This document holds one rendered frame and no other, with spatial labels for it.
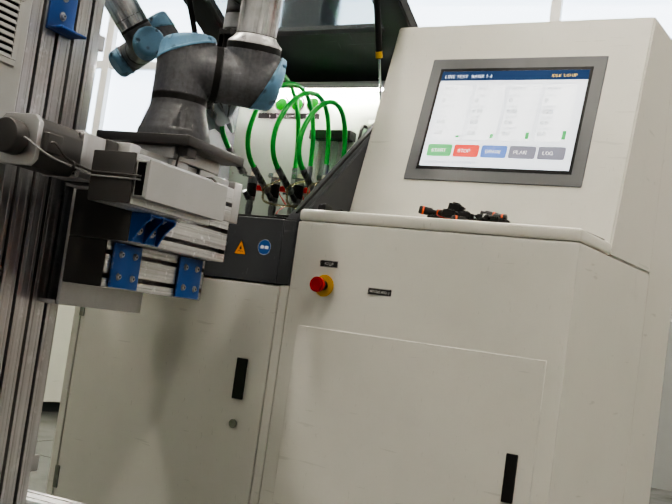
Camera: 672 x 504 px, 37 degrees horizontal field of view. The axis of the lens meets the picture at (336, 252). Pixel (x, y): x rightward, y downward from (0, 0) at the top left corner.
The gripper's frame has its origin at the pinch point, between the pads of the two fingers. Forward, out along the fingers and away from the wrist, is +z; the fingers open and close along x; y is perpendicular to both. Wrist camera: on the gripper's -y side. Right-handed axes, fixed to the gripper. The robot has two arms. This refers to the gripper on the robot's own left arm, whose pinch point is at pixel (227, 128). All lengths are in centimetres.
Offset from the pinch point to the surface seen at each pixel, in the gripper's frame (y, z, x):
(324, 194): 11.8, 21.3, 29.5
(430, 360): 44, 53, 62
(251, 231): 27.2, 19.4, 16.0
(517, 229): 24, 36, 84
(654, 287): -21, 85, 83
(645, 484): 3, 131, 69
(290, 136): -37.1, 19.5, -16.0
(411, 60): -34, 9, 40
